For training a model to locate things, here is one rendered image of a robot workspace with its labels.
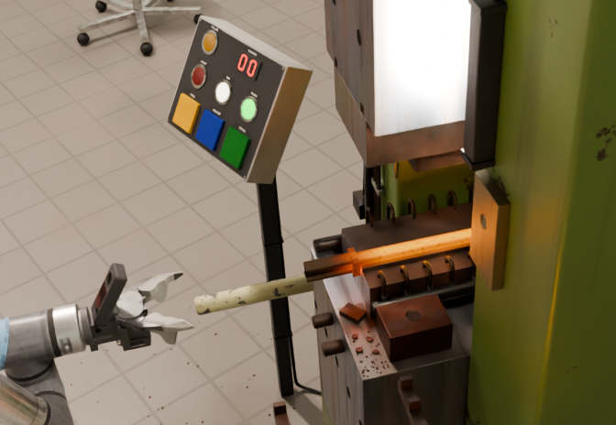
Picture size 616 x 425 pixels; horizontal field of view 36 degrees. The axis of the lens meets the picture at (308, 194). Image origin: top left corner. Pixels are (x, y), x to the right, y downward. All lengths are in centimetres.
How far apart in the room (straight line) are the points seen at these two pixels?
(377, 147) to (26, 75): 330
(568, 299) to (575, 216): 15
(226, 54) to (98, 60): 256
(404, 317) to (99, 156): 247
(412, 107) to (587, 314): 41
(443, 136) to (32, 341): 81
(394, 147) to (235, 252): 187
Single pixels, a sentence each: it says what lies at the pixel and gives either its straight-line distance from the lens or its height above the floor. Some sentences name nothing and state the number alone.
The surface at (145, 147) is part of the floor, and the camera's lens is 402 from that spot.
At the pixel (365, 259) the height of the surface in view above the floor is 101.
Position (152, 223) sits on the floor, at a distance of 360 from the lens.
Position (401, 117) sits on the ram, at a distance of 151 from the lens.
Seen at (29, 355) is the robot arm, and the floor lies 98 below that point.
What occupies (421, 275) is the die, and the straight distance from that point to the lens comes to 181.
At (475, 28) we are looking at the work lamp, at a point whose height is 160.
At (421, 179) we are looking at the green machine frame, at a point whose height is 102.
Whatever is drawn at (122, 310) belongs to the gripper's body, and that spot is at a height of 101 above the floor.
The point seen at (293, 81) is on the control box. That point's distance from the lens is 207.
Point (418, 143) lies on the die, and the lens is 161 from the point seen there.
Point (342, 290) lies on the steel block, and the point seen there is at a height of 92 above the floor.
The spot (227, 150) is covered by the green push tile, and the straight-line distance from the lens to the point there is 215.
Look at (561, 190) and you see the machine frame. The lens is 123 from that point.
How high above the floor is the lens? 222
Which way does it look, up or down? 37 degrees down
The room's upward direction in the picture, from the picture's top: 4 degrees counter-clockwise
